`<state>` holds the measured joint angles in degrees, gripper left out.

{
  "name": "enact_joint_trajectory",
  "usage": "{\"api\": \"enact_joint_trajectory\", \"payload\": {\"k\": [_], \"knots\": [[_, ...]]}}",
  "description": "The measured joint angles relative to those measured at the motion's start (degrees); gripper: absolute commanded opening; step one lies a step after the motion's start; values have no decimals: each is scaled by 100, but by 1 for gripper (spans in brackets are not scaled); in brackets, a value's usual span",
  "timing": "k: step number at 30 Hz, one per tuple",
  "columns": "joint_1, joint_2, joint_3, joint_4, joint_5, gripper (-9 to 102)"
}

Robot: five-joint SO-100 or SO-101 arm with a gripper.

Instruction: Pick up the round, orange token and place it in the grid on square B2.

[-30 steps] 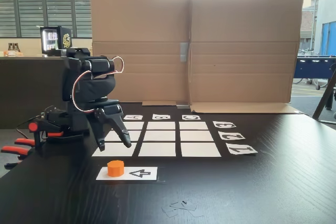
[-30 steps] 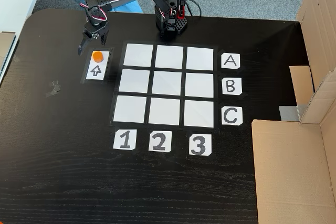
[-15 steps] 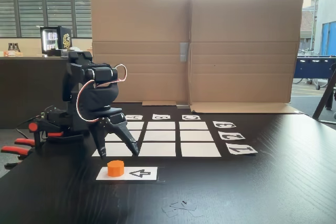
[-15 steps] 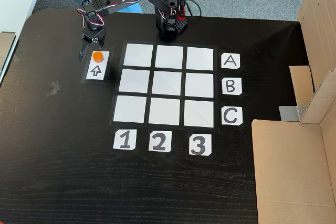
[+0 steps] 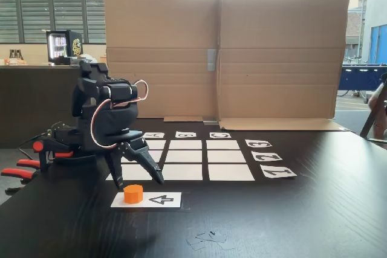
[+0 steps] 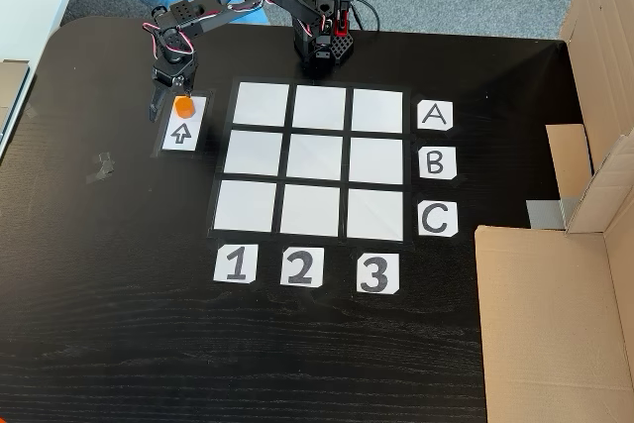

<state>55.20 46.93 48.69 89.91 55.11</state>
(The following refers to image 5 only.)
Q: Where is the round orange token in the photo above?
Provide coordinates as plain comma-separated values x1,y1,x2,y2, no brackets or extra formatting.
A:
123,184,143,204

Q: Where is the white grid sheet black tape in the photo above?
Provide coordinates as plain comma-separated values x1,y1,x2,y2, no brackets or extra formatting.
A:
104,138,256,182

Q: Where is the paper sheet letter A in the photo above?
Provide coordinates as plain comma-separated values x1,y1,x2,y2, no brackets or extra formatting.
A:
141,132,166,140

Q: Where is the white arrow paper sheet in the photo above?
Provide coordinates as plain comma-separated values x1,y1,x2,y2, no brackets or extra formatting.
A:
110,191,182,209

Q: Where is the black red clamp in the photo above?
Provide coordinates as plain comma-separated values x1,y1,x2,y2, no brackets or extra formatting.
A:
31,138,76,174
0,158,42,196

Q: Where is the black mini fridge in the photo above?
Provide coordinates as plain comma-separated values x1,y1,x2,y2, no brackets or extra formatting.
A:
45,30,83,66

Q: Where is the paper sheet number 3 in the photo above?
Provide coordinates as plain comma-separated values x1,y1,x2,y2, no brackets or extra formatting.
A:
244,139,269,149

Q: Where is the paper sheet number 2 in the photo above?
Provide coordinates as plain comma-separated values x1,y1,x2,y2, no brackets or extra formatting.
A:
251,150,284,162

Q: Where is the paper sheet number 1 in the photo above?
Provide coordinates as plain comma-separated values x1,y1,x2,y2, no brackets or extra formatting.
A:
259,166,298,179

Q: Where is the brown cardboard screen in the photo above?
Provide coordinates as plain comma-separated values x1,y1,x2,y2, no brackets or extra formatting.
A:
103,0,351,132

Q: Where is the dark slanted stand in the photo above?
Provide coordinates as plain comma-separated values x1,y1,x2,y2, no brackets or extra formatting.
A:
359,72,387,150

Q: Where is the red white servo cable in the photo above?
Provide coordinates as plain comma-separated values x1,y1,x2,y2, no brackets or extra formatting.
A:
89,79,149,150

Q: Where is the black power cable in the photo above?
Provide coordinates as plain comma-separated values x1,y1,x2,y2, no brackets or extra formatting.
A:
18,132,51,162

